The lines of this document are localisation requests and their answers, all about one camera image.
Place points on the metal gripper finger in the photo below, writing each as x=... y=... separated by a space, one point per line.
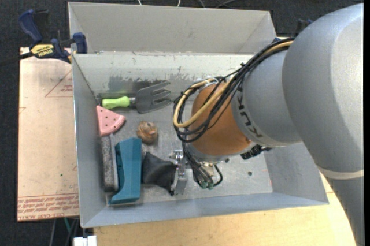
x=181 y=183
x=177 y=156

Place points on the black cloth pouch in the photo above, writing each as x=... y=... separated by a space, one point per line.
x=157 y=171

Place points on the brown toy animal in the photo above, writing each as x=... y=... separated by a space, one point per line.
x=147 y=132

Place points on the grey speckled flat block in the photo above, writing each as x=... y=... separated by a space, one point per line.
x=107 y=164

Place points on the pink dotted triangular toy slice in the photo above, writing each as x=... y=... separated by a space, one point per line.
x=107 y=120

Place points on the grey metal bin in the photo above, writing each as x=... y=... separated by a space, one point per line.
x=173 y=37

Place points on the brown cardboard board red print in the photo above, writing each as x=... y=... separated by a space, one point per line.
x=46 y=135

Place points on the black cylinder on white bracket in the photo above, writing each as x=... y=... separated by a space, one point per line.
x=251 y=153

